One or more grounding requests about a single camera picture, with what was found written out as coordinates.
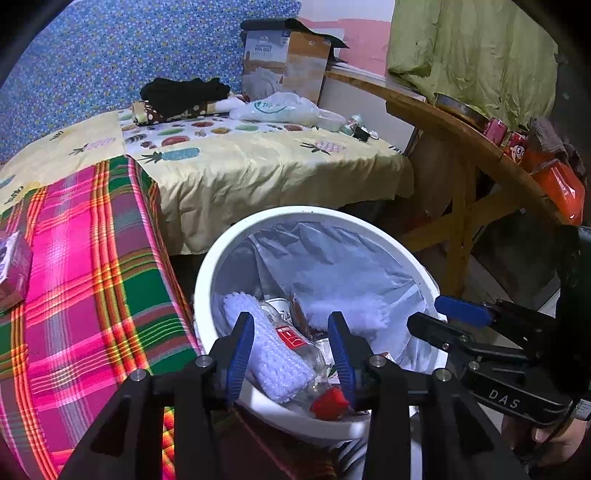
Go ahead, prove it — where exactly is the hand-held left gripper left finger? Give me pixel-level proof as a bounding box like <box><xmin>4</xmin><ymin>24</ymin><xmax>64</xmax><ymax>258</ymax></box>
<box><xmin>60</xmin><ymin>311</ymin><xmax>256</xmax><ymax>480</ymax></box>

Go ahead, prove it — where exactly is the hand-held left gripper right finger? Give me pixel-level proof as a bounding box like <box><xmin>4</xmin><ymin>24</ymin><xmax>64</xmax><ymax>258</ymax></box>
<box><xmin>327</xmin><ymin>311</ymin><xmax>529</xmax><ymax>480</ymax></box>

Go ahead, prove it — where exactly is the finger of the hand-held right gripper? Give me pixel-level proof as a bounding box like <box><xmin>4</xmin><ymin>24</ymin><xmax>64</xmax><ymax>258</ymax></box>
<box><xmin>406</xmin><ymin>312</ymin><xmax>527</xmax><ymax>365</ymax></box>
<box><xmin>434</xmin><ymin>295</ymin><xmax>555</xmax><ymax>342</ymax></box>

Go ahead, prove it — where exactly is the white foam net sleeve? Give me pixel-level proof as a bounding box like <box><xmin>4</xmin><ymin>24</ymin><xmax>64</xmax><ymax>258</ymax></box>
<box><xmin>224</xmin><ymin>292</ymin><xmax>319</xmax><ymax>403</ymax></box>
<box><xmin>305</xmin><ymin>295</ymin><xmax>386</xmax><ymax>330</ymax></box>

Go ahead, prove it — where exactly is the clear plastic bottle red label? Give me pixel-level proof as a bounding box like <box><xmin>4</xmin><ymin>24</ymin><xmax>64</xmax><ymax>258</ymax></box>
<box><xmin>259</xmin><ymin>300</ymin><xmax>352</xmax><ymax>421</ymax></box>

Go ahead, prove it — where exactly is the white paper cup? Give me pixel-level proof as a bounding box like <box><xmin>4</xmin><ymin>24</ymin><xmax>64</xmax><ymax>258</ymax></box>
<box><xmin>268</xmin><ymin>298</ymin><xmax>294</xmax><ymax>321</ymax></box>

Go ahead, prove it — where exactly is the white trash bin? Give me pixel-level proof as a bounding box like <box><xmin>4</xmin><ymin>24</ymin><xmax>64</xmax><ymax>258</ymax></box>
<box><xmin>193</xmin><ymin>206</ymin><xmax>448</xmax><ymax>441</ymax></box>

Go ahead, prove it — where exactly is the person's right hand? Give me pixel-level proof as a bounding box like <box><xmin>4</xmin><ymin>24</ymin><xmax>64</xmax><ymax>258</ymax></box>
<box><xmin>501</xmin><ymin>399</ymin><xmax>591</xmax><ymax>467</ymax></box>

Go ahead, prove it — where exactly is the grey bin liner bag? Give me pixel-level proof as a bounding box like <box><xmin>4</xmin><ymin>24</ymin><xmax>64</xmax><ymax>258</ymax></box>
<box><xmin>240</xmin><ymin>222</ymin><xmax>437</xmax><ymax>374</ymax></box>

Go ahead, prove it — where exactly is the orange snack packet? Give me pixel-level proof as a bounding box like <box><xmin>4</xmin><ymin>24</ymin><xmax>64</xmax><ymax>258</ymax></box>
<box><xmin>522</xmin><ymin>148</ymin><xmax>586</xmax><ymax>226</ymax></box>

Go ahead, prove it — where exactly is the red can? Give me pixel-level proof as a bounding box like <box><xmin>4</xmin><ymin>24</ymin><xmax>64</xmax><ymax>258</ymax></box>
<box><xmin>503</xmin><ymin>130</ymin><xmax>529</xmax><ymax>164</ymax></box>
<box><xmin>482</xmin><ymin>117</ymin><xmax>509</xmax><ymax>144</ymax></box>

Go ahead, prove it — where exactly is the wooden table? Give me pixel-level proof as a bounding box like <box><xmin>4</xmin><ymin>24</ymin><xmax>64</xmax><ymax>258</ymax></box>
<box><xmin>325</xmin><ymin>67</ymin><xmax>568</xmax><ymax>296</ymax></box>

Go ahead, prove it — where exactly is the yellow pineapple bed sheet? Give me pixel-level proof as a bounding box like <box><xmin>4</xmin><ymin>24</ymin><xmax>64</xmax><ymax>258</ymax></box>
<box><xmin>0</xmin><ymin>111</ymin><xmax>414</xmax><ymax>254</ymax></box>

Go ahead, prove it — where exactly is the grey brown cloth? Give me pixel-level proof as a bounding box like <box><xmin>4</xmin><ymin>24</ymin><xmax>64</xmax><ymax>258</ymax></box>
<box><xmin>531</xmin><ymin>117</ymin><xmax>583</xmax><ymax>162</ymax></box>

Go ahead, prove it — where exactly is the metal bowl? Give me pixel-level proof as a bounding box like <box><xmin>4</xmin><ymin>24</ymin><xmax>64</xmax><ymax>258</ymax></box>
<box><xmin>433</xmin><ymin>92</ymin><xmax>490</xmax><ymax>130</ymax></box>

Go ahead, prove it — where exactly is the white fruit print cloth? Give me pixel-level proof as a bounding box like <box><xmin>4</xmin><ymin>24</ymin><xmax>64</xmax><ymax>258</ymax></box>
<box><xmin>117</xmin><ymin>99</ymin><xmax>324</xmax><ymax>151</ymax></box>

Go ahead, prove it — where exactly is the purple milk carton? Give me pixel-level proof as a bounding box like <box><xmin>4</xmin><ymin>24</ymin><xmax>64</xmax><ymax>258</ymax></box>
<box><xmin>0</xmin><ymin>231</ymin><xmax>34</xmax><ymax>310</ymax></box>

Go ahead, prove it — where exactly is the white plastic bag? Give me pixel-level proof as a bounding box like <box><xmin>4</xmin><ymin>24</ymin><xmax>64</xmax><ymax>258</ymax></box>
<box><xmin>229</xmin><ymin>91</ymin><xmax>345</xmax><ymax>130</ymax></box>

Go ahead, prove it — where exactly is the brown polka dot cloth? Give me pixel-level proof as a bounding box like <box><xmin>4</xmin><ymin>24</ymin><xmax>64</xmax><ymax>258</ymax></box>
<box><xmin>131</xmin><ymin>99</ymin><xmax>222</xmax><ymax>125</ymax></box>

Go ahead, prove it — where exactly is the green cloth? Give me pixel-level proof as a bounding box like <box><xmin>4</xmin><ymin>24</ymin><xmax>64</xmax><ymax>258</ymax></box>
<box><xmin>387</xmin><ymin>0</ymin><xmax>558</xmax><ymax>130</ymax></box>

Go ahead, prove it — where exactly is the black cloth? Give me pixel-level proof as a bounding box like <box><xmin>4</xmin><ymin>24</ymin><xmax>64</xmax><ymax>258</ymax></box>
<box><xmin>140</xmin><ymin>78</ymin><xmax>230</xmax><ymax>116</ymax></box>

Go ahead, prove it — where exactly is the cardboard box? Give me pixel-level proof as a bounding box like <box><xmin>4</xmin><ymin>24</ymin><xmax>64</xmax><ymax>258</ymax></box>
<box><xmin>240</xmin><ymin>18</ymin><xmax>350</xmax><ymax>104</ymax></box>

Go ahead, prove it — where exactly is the blue floral mattress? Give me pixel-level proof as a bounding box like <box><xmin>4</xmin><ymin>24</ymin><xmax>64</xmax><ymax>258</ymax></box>
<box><xmin>0</xmin><ymin>0</ymin><xmax>303</xmax><ymax>162</ymax></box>

